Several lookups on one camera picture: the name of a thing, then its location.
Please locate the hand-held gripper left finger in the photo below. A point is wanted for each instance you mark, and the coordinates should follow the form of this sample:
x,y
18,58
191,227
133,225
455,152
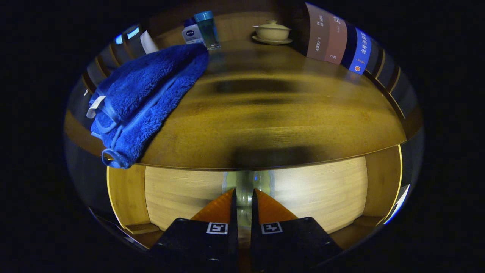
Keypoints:
x,y
233,235

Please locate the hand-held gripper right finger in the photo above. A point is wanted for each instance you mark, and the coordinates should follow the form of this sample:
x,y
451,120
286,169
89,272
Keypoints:
x,y
255,235

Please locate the wooden drawer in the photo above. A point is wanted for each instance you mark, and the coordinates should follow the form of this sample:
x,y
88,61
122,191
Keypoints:
x,y
322,189

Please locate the wooden countertop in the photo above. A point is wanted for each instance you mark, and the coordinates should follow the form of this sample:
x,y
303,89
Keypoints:
x,y
265,113

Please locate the blue folded towel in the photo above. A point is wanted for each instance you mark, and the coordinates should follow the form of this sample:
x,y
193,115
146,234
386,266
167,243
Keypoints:
x,y
144,94

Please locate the beige lidded teacup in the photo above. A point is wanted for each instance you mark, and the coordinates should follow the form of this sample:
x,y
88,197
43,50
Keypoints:
x,y
271,32

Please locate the white lotion bottle blue cap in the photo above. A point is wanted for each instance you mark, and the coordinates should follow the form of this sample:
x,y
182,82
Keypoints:
x,y
192,34

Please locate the teal bottle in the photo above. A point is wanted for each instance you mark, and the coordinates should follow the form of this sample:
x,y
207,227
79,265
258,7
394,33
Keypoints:
x,y
208,30

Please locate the white tube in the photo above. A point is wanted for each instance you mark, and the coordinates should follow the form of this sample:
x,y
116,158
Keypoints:
x,y
148,42

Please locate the reddish brown book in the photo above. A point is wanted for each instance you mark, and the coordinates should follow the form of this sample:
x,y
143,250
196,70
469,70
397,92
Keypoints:
x,y
335,40

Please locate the blue book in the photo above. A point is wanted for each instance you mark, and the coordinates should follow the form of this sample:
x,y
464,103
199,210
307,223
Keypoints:
x,y
360,49

